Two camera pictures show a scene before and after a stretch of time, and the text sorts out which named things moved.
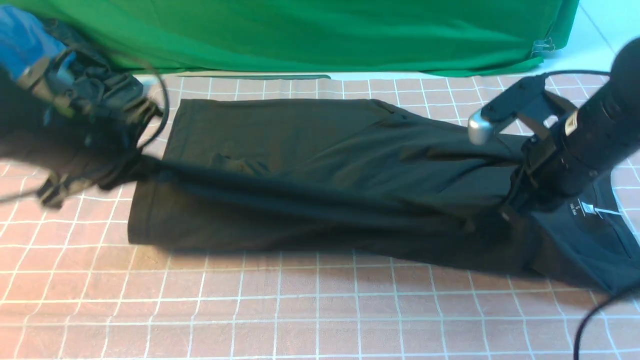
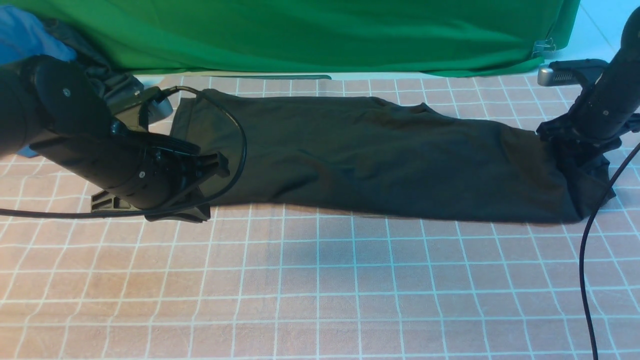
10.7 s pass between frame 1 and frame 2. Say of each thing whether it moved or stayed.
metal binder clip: stayed
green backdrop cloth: stayed
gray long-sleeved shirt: moved
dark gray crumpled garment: stayed
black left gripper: moved
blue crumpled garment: stayed
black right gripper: moved
